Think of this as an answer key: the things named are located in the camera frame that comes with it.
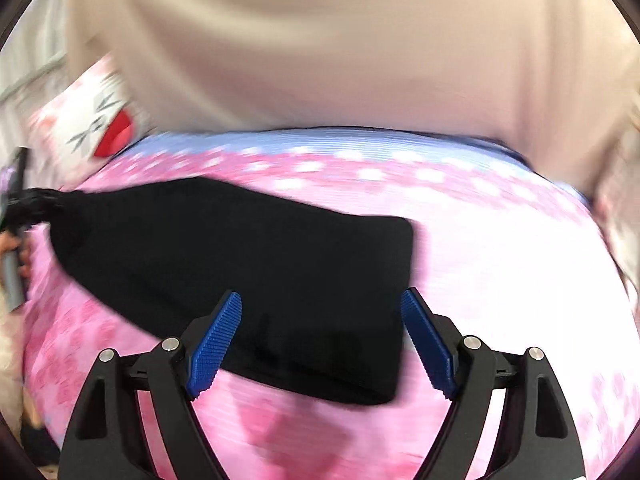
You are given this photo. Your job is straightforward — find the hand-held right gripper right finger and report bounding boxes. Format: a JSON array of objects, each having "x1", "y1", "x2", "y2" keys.
[{"x1": 400, "y1": 286, "x2": 587, "y2": 480}]

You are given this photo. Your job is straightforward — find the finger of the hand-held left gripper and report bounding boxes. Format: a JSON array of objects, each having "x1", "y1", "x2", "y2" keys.
[{"x1": 17, "y1": 186, "x2": 67, "y2": 222}]

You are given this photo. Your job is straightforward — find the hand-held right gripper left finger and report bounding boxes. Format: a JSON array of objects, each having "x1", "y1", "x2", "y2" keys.
[{"x1": 59, "y1": 290, "x2": 244, "y2": 480}]

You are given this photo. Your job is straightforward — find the black pants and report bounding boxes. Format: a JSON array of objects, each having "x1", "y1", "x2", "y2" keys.
[{"x1": 37, "y1": 175, "x2": 417, "y2": 407}]

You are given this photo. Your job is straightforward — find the person's left hand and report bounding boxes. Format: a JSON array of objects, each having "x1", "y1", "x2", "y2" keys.
[{"x1": 0, "y1": 229, "x2": 32, "y2": 281}]

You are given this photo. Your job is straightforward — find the pink floral bed sheet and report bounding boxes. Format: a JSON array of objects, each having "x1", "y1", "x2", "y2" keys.
[{"x1": 20, "y1": 126, "x2": 640, "y2": 480}]

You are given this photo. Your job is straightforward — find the cat face pillow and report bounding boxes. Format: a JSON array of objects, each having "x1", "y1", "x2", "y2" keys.
[{"x1": 26, "y1": 54, "x2": 157, "y2": 182}]

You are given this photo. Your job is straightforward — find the white satin curtain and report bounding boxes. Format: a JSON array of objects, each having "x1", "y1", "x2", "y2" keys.
[{"x1": 0, "y1": 0, "x2": 72, "y2": 113}]

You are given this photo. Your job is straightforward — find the beige hanging cloth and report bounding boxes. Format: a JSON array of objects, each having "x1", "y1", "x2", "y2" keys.
[{"x1": 64, "y1": 0, "x2": 640, "y2": 197}]

